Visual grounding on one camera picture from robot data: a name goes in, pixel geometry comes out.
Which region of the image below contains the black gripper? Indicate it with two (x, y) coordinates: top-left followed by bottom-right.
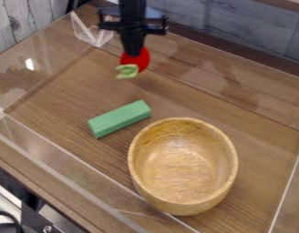
(99, 12), (170, 56)

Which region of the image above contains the red plush strawberry fruit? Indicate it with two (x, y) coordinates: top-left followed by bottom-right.
(116, 47), (151, 79)

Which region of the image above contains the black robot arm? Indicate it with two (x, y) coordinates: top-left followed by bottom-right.
(97, 0), (168, 57)

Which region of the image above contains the green rectangular block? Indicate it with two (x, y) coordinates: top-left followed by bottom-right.
(88, 100), (152, 138)

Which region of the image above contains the wooden bowl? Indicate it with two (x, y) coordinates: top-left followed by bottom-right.
(128, 117), (238, 216)

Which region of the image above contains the clear acrylic corner bracket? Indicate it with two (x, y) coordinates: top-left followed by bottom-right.
(71, 12), (115, 47)

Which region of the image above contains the clear acrylic tray wall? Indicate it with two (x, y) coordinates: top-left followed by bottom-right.
(0, 17), (299, 233)

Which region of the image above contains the black clamp mount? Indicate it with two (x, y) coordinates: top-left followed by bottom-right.
(0, 206), (64, 233)

